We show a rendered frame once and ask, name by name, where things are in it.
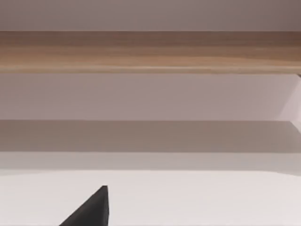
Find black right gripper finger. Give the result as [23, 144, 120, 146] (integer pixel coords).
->
[58, 185, 111, 226]

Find wooden shelf board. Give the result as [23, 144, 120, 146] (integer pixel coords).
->
[0, 30, 301, 75]

